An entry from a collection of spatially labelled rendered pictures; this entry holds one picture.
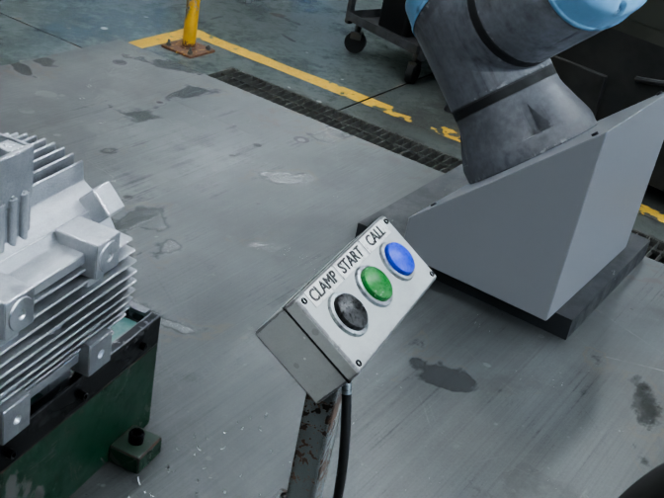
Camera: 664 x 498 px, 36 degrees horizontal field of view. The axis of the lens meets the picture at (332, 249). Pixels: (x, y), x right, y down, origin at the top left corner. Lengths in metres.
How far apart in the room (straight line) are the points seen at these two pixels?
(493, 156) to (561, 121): 0.10
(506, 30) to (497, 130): 0.14
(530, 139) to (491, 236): 0.14
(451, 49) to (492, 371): 0.43
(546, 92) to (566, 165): 0.19
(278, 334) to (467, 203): 0.58
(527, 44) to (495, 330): 0.35
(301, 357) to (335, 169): 0.91
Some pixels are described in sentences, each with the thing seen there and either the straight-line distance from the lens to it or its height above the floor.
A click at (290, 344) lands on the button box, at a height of 1.05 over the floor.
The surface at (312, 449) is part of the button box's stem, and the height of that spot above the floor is 0.90.
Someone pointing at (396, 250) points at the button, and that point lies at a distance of 0.82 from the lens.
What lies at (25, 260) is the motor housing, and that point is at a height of 1.07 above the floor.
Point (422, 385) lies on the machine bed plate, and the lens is 1.15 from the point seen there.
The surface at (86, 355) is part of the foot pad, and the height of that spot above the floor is 0.98.
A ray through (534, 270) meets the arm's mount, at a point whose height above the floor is 0.89.
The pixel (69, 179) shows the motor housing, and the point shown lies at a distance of 0.82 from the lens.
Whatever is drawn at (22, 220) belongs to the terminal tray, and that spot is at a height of 1.09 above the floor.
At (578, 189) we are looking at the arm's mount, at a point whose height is 1.01.
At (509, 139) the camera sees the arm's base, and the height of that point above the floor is 0.99.
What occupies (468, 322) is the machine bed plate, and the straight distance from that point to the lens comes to 1.29.
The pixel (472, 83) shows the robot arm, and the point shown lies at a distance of 1.36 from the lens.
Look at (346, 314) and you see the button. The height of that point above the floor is 1.07.
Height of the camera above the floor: 1.45
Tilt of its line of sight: 28 degrees down
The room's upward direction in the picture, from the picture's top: 11 degrees clockwise
